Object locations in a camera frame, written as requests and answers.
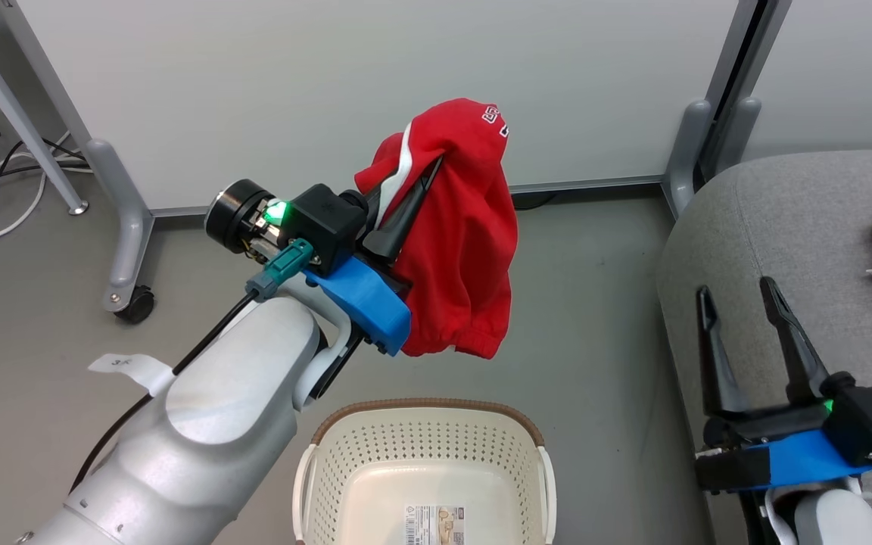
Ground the thin grey table leg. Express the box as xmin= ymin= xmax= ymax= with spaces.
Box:
xmin=0 ymin=0 xmax=90 ymax=217

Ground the cream perforated laundry basket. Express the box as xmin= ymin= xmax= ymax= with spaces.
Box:
xmin=292 ymin=398 xmax=558 ymax=545

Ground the grey curved partition foot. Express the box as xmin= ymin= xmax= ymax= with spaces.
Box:
xmin=715 ymin=96 xmax=762 ymax=166
xmin=0 ymin=0 xmax=156 ymax=315
xmin=666 ymin=98 xmax=714 ymax=220

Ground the teal cable connector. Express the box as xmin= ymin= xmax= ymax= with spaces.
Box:
xmin=246 ymin=238 xmax=315 ymax=303

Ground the grey partition bottom rail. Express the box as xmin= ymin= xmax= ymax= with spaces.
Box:
xmin=150 ymin=175 xmax=668 ymax=220

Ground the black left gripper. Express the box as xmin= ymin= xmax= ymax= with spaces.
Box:
xmin=204 ymin=156 xmax=444 ymax=276

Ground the white paper cable tag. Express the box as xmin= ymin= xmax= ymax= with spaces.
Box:
xmin=87 ymin=352 xmax=176 ymax=397

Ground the white printed basket label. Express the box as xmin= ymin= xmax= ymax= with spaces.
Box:
xmin=403 ymin=505 xmax=466 ymax=545

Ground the grey fabric sofa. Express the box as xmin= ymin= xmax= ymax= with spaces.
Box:
xmin=657 ymin=149 xmax=872 ymax=545

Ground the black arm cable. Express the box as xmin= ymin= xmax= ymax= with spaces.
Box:
xmin=69 ymin=294 xmax=257 ymax=493

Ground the white cable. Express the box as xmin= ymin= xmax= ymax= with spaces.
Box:
xmin=0 ymin=132 xmax=52 ymax=243

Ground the black caster wheel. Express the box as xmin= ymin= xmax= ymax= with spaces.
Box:
xmin=115 ymin=285 xmax=156 ymax=325

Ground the red sweatshirt with white stripe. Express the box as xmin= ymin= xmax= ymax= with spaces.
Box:
xmin=353 ymin=98 xmax=519 ymax=360

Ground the grey partition post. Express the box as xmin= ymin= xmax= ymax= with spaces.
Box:
xmin=697 ymin=0 xmax=794 ymax=186

